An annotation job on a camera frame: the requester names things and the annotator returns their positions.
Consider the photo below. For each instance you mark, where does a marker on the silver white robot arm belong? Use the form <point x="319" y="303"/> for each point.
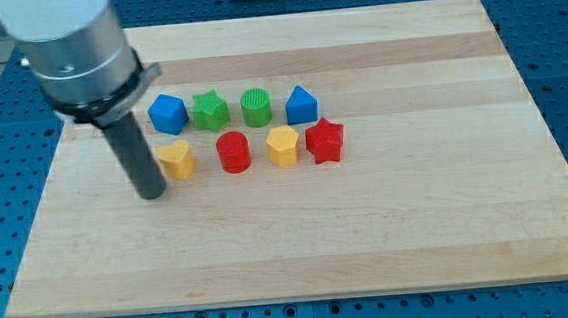
<point x="81" y="57"/>

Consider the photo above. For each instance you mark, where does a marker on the red star block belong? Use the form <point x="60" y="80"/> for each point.
<point x="325" y="140"/>

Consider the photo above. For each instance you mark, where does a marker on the green star block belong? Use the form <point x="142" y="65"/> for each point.
<point x="210" y="111"/>

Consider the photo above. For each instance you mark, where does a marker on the light wooden board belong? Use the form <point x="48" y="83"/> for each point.
<point x="449" y="176"/>

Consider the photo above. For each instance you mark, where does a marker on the yellow pentagon block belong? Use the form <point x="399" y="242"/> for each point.
<point x="283" y="146"/>

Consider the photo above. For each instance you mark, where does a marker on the red cylinder block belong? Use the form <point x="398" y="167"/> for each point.
<point x="234" y="152"/>

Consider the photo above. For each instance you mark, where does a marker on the blue triangular prism block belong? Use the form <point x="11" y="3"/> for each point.
<point x="301" y="107"/>

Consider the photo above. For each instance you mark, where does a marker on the green cylinder block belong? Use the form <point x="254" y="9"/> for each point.
<point x="255" y="104"/>

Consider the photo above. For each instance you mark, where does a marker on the yellow heart block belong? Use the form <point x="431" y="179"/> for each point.
<point x="177" y="159"/>

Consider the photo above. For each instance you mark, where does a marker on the blue cube block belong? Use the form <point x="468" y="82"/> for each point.
<point x="168" y="114"/>

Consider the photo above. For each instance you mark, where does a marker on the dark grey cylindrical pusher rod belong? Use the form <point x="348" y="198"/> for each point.
<point x="133" y="153"/>

